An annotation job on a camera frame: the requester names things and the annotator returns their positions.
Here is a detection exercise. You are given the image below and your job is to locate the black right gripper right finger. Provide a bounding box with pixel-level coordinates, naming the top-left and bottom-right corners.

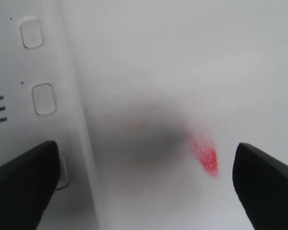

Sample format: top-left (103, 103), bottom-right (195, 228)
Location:
top-left (232, 143), bottom-right (288, 230)

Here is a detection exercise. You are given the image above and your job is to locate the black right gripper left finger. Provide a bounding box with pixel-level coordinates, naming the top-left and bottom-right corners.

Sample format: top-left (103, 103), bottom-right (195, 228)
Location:
top-left (0, 141), bottom-right (60, 230)

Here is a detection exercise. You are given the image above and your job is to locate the white five-outlet power strip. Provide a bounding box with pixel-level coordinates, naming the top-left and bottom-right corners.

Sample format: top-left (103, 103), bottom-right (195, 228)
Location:
top-left (0, 0), bottom-right (100, 230)

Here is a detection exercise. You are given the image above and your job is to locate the red paint mark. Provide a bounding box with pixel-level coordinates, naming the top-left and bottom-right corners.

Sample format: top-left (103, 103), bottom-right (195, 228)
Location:
top-left (187, 127), bottom-right (219, 177)

